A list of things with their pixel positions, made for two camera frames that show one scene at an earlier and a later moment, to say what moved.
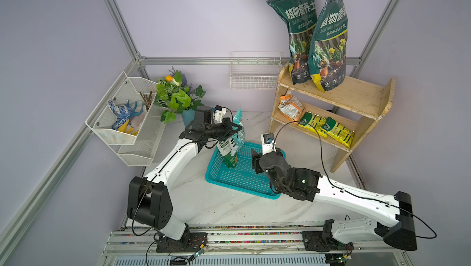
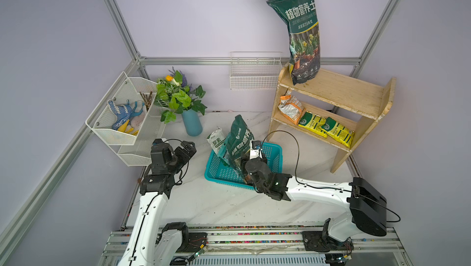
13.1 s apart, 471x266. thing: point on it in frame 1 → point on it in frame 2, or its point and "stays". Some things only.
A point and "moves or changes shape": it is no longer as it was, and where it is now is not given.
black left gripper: [228, 125] → [191, 149]
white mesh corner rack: [123, 119] stays
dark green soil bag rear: [298, 8] stays
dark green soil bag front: [327, 54] → [240, 138]
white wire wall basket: [255, 70] stays
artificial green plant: [173, 91] stays
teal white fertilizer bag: [238, 119] → [223, 152]
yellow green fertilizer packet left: [316, 120] stays
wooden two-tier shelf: [343, 116] stays
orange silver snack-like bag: [291, 108] stays
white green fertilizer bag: [227, 148] moves or changes shape
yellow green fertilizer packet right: [338, 132] stays
